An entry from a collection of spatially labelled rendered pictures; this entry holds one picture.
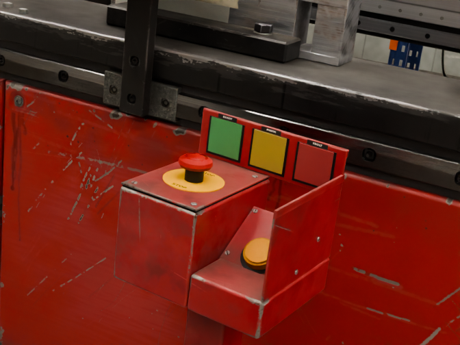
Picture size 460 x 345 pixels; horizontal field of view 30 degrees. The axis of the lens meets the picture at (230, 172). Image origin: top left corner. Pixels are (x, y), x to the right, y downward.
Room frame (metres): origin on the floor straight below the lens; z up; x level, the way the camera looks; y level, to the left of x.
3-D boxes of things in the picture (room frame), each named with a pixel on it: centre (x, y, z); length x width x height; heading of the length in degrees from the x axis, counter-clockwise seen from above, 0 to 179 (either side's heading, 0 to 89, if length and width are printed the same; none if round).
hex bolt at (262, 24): (1.22, -0.02, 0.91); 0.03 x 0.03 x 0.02
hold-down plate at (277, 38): (1.26, 0.07, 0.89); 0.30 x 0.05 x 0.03; 66
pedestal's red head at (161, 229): (0.91, -0.01, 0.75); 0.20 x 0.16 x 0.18; 60
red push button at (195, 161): (0.93, 0.04, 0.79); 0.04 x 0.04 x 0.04
